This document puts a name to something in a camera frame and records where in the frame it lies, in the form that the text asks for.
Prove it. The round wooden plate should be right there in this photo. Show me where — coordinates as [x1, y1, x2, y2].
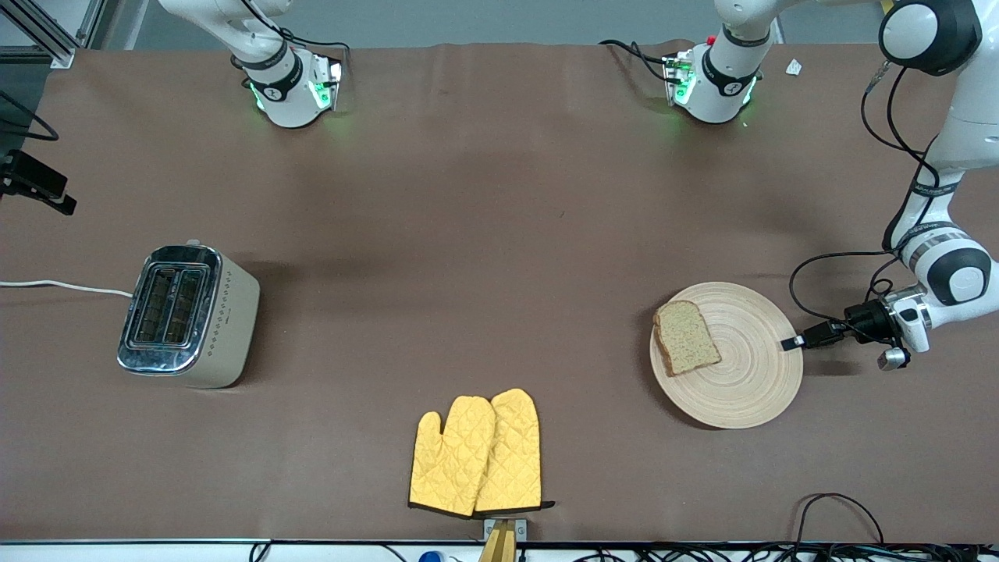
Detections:
[649, 282, 804, 430]

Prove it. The brown toast slice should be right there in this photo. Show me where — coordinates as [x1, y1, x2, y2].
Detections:
[653, 300, 722, 377]

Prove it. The beige chrome toaster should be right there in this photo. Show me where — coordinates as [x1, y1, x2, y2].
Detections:
[117, 240, 261, 389]

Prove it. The green lit connector board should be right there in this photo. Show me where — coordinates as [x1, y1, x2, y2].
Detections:
[311, 53, 345, 112]
[663, 51, 695, 108]

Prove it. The brown table cover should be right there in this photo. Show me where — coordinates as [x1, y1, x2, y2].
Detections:
[0, 41, 999, 543]

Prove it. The yellow quilted oven mitt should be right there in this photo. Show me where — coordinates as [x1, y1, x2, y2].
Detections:
[475, 388, 556, 514]
[409, 396, 497, 518]

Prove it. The white toaster power cable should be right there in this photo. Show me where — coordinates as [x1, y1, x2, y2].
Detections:
[0, 279, 135, 299]

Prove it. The aluminium frame profile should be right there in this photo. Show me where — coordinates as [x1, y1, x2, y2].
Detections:
[0, 0, 106, 69]

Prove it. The black looped cable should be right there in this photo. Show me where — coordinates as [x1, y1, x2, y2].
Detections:
[794, 493, 887, 547]

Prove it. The black cable bundle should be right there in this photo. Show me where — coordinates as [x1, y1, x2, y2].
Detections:
[574, 542, 999, 562]

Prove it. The black base cable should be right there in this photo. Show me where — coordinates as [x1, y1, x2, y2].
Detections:
[599, 39, 674, 84]

